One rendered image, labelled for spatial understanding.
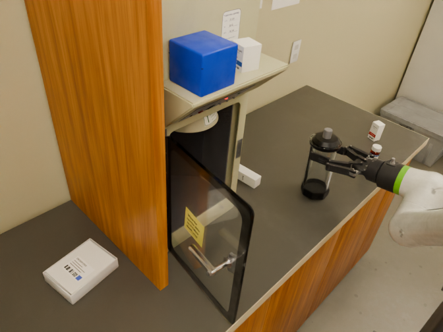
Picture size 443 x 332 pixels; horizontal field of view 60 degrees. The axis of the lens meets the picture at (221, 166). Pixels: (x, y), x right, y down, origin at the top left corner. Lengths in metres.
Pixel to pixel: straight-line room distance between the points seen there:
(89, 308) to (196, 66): 0.69
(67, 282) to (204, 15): 0.76
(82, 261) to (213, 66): 0.68
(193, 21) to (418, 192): 0.77
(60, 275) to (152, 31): 0.73
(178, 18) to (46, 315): 0.80
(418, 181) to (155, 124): 0.79
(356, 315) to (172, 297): 1.44
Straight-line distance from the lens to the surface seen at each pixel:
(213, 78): 0.78
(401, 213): 1.19
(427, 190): 1.21
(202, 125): 1.02
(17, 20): 1.14
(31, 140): 1.27
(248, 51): 0.88
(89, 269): 1.15
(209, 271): 0.83
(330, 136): 1.33
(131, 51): 0.72
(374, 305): 2.44
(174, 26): 0.82
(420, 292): 2.63
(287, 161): 1.60
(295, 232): 1.31
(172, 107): 0.81
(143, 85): 0.72
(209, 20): 0.88
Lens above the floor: 1.88
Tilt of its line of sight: 38 degrees down
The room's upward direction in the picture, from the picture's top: 5 degrees clockwise
